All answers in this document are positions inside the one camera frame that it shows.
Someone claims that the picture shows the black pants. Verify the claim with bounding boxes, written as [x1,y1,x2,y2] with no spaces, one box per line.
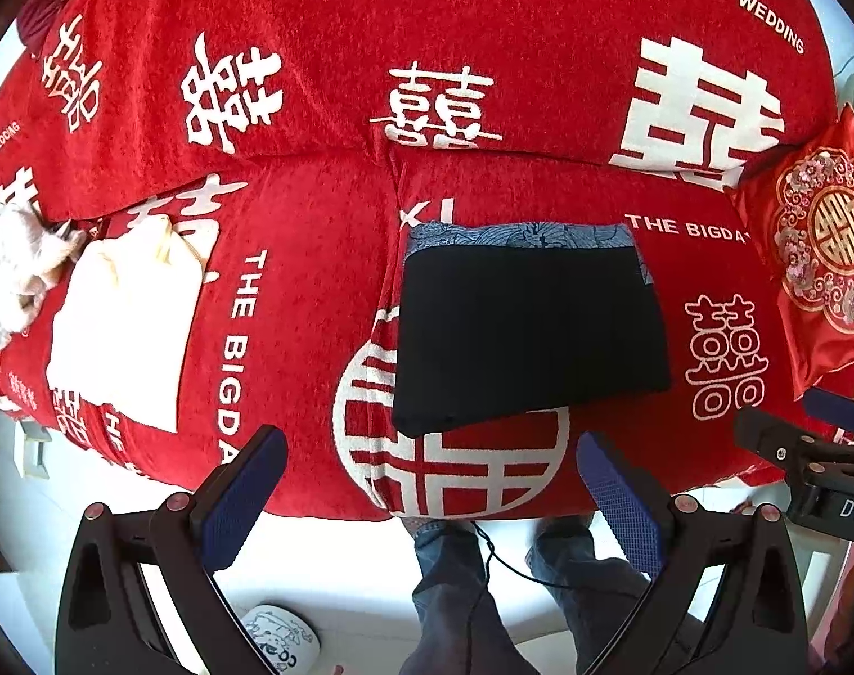
[390,220,674,439]

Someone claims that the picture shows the person's leg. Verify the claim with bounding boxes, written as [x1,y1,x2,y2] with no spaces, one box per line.
[525,515,685,675]
[399,515,535,675]

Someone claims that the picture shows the crumpled white cloth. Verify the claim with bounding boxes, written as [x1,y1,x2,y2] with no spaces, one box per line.
[0,198,88,353]

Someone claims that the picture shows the red printed sofa cover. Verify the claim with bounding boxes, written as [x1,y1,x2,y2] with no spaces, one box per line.
[0,0,854,523]

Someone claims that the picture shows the person's left leg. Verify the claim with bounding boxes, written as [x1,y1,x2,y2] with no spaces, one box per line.
[399,515,535,675]

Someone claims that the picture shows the white printed slipper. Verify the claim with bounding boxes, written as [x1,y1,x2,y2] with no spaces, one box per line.
[240,602,322,675]

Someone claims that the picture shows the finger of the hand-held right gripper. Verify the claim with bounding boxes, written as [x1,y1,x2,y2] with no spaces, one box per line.
[802,386,854,431]
[734,406,854,471]

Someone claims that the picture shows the dark red cushion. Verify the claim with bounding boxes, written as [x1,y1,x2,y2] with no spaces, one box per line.
[15,0,83,52]

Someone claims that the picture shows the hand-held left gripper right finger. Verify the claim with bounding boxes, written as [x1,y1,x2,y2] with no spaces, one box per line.
[576,430,809,675]

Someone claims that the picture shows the cream folded cloth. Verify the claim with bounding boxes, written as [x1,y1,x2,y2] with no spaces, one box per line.
[46,214,210,433]

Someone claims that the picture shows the red embroidered cushion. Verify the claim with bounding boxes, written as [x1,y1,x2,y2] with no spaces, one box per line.
[724,104,854,396]

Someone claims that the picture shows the person's legs in jeans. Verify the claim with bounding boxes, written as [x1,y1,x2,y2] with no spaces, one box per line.
[462,519,653,675]

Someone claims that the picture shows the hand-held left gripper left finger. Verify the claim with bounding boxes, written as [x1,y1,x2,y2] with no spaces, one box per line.
[56,425,291,675]

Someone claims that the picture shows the person's right forearm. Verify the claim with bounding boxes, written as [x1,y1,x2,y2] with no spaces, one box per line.
[822,554,854,675]

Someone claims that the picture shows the person's right leg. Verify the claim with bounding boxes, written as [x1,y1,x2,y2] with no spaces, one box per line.
[525,515,685,675]

